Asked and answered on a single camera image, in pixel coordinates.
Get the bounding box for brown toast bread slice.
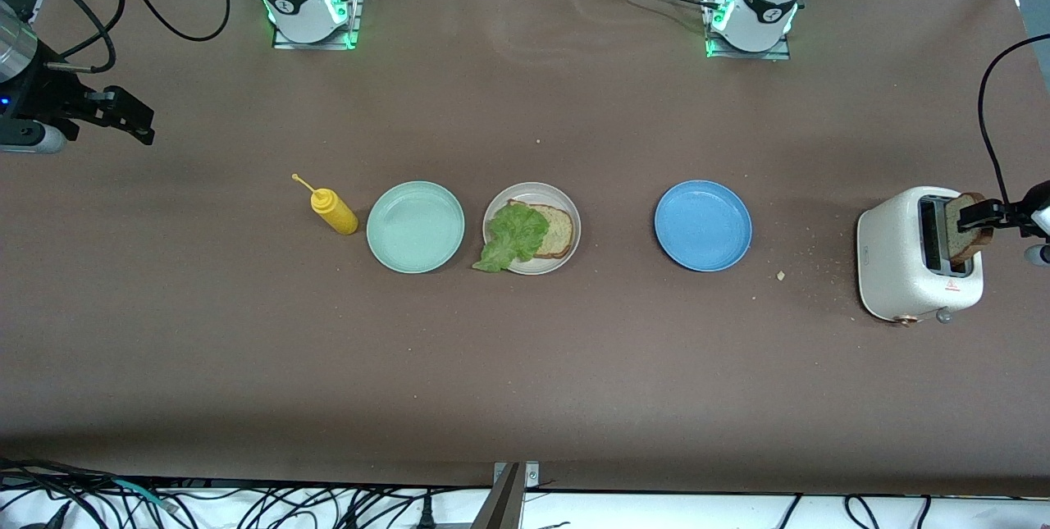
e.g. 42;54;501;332
943;191;996;270
507;198;576;261

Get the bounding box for yellow squeeze mustard bottle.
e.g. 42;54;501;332
291;174;361;236

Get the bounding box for green lettuce leaf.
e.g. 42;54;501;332
472;202;551;275

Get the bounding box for blue round plate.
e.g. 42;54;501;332
654;180;753;273

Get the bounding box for mint green round plate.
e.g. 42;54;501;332
366;180;466;275

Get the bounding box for beige round plate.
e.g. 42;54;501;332
482;182;582;276

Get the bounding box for white two-slot toaster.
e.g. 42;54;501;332
856;185;985;327

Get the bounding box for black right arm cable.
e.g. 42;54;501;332
33;0;233;75

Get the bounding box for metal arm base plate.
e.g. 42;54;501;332
704;0;793;62
272;0;367;51

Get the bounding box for looped black floor cable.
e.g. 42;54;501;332
843;495;884;529

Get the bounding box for teal floor cable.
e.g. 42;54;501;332
113;477;180;512

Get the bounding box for tangled black floor cables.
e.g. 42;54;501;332
0;457;493;529

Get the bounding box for small silver bracket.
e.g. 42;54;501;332
491;461;541;488

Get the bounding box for grey metal post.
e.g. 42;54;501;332
470;463;527;529

